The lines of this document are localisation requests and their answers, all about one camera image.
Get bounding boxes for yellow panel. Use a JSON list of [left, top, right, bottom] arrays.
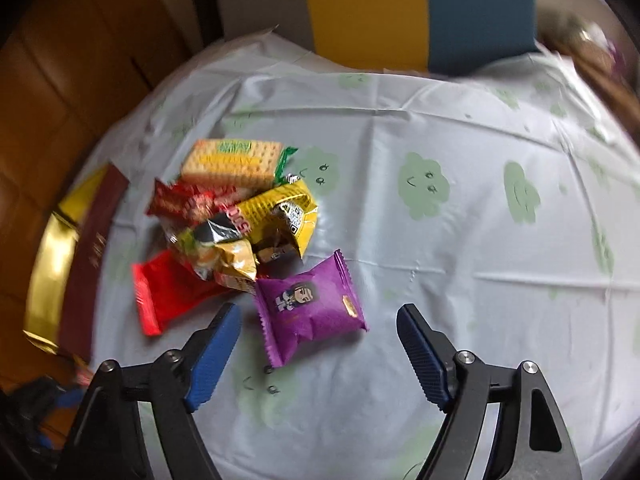
[[300, 0, 431, 73]]

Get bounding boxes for purple snack packet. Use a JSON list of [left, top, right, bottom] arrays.
[[252, 249, 369, 368]]

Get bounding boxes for maroon box gold interior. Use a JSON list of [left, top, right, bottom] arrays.
[[22, 162, 131, 363]]

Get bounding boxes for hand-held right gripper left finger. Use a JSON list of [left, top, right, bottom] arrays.
[[55, 302, 243, 480]]

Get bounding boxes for black frame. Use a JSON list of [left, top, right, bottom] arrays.
[[186, 0, 224, 56]]

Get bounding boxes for small yellow black snack packet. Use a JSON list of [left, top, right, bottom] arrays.
[[167, 212, 258, 293]]

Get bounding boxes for grey panel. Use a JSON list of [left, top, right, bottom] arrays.
[[215, 0, 313, 53]]

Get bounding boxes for blue panel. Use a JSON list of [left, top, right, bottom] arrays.
[[422, 0, 543, 76]]

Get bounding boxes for large yellow snack packet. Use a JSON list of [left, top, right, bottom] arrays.
[[235, 180, 320, 263]]

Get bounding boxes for green cloud print tablecloth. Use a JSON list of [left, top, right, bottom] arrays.
[[75, 30, 640, 480]]

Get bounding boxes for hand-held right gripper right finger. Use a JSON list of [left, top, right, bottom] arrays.
[[396, 302, 583, 480]]

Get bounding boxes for red white snack packet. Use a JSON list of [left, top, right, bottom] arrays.
[[146, 178, 251, 226]]

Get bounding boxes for yellow cracker packet green ends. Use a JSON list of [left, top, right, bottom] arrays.
[[180, 139, 298, 188]]

